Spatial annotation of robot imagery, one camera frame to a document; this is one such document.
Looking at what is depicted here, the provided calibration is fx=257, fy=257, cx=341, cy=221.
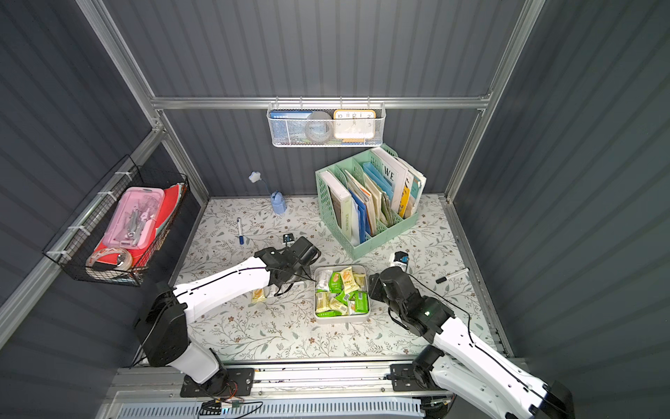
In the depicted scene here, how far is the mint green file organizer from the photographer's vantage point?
90 centimetres

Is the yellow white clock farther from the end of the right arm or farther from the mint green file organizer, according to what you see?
the end of the right arm

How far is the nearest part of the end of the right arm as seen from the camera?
53 centimetres

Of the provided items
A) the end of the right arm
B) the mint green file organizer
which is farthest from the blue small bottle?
the end of the right arm

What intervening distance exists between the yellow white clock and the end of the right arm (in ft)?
1.64
